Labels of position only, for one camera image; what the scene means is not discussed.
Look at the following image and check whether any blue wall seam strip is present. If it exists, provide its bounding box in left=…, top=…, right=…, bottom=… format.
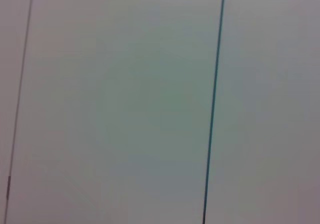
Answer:
left=202, top=0, right=227, bottom=224

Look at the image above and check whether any grey wall seam line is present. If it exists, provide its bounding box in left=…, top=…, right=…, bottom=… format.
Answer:
left=3, top=0, right=35, bottom=224

